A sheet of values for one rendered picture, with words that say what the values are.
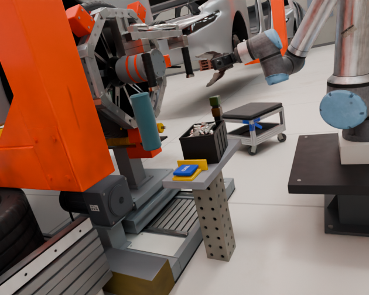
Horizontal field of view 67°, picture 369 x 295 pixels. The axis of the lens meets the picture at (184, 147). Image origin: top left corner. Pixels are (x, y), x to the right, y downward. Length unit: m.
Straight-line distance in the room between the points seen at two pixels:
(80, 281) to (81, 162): 0.42
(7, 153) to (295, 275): 1.14
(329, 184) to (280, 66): 0.50
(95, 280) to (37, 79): 0.71
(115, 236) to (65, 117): 0.67
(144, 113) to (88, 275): 0.67
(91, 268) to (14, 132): 0.54
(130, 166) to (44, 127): 0.73
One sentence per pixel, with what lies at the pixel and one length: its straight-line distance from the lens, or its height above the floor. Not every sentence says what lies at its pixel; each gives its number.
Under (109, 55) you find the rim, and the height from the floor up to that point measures 0.93.
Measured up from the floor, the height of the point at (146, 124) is 0.61.
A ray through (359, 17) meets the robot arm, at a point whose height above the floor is 0.85.
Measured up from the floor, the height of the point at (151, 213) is 0.12.
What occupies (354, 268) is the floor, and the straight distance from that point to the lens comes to 1.28.
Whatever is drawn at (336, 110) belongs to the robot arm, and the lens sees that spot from 1.12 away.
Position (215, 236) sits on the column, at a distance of 1.24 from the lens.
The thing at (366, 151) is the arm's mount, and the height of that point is 0.35.
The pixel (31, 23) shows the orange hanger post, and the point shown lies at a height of 1.02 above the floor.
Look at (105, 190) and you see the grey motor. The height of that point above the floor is 0.40.
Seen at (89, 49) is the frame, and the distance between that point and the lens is 1.24.
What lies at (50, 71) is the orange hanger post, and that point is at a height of 0.89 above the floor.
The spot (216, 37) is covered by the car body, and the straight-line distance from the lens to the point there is 3.91.
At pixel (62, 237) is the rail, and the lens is 1.02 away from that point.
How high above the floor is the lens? 0.85
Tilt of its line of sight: 17 degrees down
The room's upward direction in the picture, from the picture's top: 13 degrees counter-clockwise
